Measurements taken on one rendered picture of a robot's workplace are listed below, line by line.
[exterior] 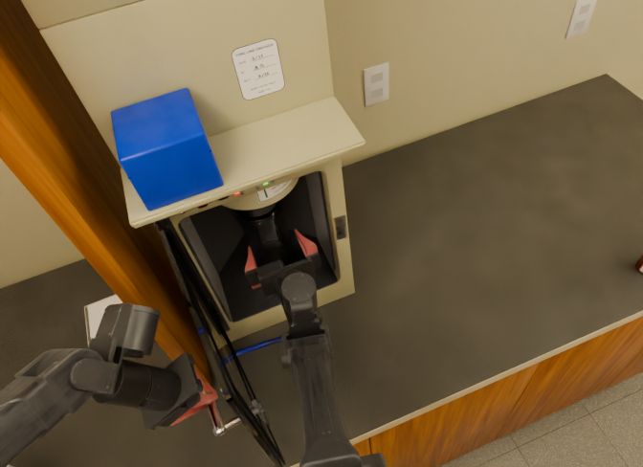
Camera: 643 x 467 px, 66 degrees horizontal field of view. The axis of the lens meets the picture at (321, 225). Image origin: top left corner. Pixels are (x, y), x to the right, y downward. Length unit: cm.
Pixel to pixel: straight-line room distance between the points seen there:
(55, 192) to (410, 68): 99
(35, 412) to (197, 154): 33
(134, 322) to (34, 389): 14
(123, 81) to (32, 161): 14
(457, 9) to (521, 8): 20
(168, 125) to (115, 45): 11
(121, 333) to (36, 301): 77
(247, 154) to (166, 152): 13
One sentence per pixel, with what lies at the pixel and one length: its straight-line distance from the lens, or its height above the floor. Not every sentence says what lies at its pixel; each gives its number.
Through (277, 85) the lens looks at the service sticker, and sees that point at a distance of 71.
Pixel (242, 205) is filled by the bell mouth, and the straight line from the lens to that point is 87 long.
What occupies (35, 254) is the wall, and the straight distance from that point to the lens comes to 149.
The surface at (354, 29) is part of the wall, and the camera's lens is 125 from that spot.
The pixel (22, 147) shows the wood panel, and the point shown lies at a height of 164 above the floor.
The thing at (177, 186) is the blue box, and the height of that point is 154.
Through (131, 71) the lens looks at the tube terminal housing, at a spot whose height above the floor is 164.
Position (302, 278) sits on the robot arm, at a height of 127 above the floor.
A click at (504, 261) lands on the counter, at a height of 94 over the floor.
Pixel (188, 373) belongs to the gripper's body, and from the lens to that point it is 76.
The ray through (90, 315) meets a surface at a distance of 130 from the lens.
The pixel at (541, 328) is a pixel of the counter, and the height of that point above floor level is 94.
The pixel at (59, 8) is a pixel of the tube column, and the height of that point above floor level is 173.
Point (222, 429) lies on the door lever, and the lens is 82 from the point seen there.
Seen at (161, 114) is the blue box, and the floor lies 160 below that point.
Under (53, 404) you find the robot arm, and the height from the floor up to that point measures 145.
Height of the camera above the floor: 196
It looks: 51 degrees down
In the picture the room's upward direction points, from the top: 10 degrees counter-clockwise
